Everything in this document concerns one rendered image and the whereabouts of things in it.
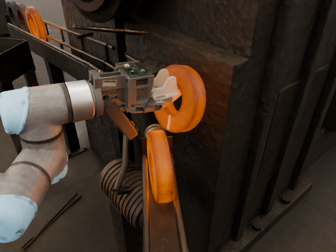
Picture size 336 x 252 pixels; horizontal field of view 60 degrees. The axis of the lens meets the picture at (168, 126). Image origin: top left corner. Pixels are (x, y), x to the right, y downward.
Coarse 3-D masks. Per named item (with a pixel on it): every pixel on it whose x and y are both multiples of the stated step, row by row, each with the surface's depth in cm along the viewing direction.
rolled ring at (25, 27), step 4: (16, 4) 154; (20, 4) 153; (16, 8) 157; (20, 8) 151; (24, 8) 152; (16, 12) 160; (20, 12) 153; (24, 12) 151; (16, 16) 163; (20, 16) 162; (24, 16) 151; (20, 20) 163; (24, 20) 153; (20, 24) 164; (24, 24) 165; (24, 28) 164; (28, 28) 154
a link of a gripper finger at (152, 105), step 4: (152, 100) 60; (156, 100) 60; (160, 100) 60; (164, 100) 61; (168, 100) 62; (148, 104) 59; (152, 104) 59; (156, 104) 59; (160, 104) 60; (164, 104) 61; (168, 104) 62; (136, 108) 60; (140, 108) 59; (144, 108) 58; (148, 108) 59; (152, 108) 59; (156, 108) 59; (160, 108) 60; (144, 112) 59
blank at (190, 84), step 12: (168, 72) 66; (180, 72) 63; (192, 72) 62; (180, 84) 64; (192, 84) 61; (192, 96) 61; (204, 96) 62; (168, 108) 69; (180, 108) 64; (192, 108) 61; (204, 108) 63; (168, 120) 68; (180, 120) 64; (192, 120) 62
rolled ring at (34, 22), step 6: (30, 6) 142; (30, 12) 139; (36, 12) 140; (30, 18) 149; (36, 18) 139; (30, 24) 151; (36, 24) 139; (42, 24) 140; (30, 30) 152; (36, 30) 153; (42, 30) 141; (42, 36) 143
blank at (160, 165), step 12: (156, 132) 60; (156, 144) 57; (156, 156) 55; (168, 156) 56; (156, 168) 55; (168, 168) 55; (156, 180) 55; (168, 180) 55; (156, 192) 57; (168, 192) 56
